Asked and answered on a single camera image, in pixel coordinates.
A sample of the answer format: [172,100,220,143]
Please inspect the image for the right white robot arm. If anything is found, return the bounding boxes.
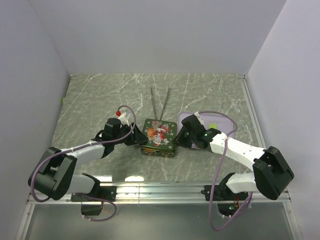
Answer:
[173,112,295,201]

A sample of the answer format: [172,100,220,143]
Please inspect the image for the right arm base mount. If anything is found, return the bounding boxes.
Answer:
[201,181,252,218]

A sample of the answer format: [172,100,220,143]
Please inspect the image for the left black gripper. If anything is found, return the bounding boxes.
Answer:
[113,122,149,146]

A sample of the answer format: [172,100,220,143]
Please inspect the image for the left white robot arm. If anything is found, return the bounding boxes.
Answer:
[28,117,148,201]

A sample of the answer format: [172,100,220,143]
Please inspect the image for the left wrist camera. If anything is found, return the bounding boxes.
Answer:
[116,110,130,126]

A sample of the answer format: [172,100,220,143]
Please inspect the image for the aluminium rail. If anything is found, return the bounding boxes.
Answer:
[27,181,291,205]

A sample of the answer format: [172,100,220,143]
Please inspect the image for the gold tin lid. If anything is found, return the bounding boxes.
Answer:
[141,118,178,153]

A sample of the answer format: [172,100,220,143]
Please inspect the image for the green sandwich cookie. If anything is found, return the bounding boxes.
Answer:
[208,123,217,129]

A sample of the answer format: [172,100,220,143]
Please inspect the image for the metal tongs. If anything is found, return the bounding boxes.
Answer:
[150,86,171,121]

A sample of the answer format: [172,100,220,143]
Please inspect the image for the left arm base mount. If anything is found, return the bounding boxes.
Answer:
[70,185,118,222]

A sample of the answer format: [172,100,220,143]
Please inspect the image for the green christmas cookie tin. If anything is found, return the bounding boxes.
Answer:
[141,148,176,158]

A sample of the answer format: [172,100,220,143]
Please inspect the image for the lilac plastic tray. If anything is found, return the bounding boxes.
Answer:
[177,111,234,149]

